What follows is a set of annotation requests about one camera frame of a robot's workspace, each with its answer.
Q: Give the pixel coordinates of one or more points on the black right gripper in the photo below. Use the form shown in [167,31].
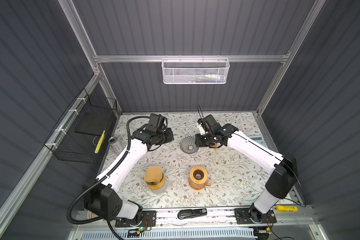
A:
[198,141]

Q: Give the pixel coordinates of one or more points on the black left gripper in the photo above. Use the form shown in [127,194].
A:
[169,134]

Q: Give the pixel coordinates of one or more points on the grey glass dripper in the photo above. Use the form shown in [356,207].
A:
[188,145]

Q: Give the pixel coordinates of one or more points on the orange glass pitcher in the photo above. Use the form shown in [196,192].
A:
[198,184]

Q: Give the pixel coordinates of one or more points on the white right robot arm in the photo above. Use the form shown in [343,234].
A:
[282,169]

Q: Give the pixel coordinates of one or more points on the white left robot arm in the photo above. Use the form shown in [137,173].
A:
[102,197]

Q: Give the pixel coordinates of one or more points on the silver cylinder can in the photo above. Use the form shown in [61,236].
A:
[115,145]

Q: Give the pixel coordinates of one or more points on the light blue calculator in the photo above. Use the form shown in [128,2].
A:
[258,139]

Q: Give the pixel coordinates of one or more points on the yellow marker pen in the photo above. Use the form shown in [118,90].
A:
[100,142]

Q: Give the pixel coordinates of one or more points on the pens in white basket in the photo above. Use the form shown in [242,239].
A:
[217,79]

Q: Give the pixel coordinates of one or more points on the black pad in basket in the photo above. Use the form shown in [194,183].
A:
[92,124]

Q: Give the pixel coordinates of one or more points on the black stapler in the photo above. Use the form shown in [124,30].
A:
[191,213]

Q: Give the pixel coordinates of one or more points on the white wire basket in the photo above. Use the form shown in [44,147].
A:
[176,70]

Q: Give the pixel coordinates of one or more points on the black wire basket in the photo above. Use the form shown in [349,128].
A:
[67,145]

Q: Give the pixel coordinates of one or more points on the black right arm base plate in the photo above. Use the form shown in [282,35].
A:
[253,216]

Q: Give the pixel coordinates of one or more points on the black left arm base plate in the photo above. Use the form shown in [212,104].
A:
[144,219]

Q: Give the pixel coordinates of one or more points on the yellow tube on rail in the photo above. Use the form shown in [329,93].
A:
[283,208]

